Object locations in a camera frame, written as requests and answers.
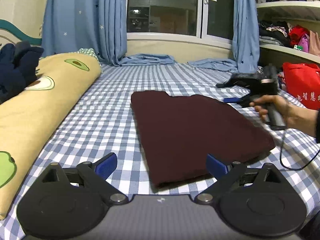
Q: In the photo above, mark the white framed window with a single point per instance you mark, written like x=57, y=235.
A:
x=209, y=19

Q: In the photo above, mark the white wall shelf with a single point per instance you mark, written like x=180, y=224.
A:
x=295, y=12

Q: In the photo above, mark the dark navy clothes pile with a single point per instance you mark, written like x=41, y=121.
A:
x=18, y=68

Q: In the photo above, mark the pink handbag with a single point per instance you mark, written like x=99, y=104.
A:
x=310, y=43

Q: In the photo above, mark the dark folded clothes on shelf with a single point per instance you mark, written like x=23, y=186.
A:
x=278, y=30

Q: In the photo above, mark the red shopping bag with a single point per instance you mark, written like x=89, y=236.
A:
x=302, y=82

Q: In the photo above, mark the person's right hand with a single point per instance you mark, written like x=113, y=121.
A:
x=281, y=105

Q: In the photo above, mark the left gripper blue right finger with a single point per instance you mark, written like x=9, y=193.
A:
x=218, y=169

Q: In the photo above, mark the teal trimmed headboard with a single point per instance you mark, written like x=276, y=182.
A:
x=8, y=26

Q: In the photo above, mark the left blue star curtain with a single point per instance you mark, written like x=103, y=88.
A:
x=70, y=25

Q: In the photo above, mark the red cloth on shelf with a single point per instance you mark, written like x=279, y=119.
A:
x=296, y=33

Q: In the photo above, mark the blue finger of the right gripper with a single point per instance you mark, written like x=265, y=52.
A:
x=232, y=100

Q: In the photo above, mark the yellow avocado print quilt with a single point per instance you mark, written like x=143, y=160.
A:
x=29, y=119

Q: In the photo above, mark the blue star curtain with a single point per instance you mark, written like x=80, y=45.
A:
x=245, y=42
x=70, y=25

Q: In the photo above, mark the right blue star curtain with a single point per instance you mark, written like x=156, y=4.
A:
x=245, y=42

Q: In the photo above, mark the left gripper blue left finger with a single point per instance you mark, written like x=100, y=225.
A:
x=104, y=167

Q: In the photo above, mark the maroon vintage sweatshirt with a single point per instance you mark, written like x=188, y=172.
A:
x=178, y=132

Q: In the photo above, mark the person's right forearm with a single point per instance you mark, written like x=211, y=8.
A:
x=305, y=120

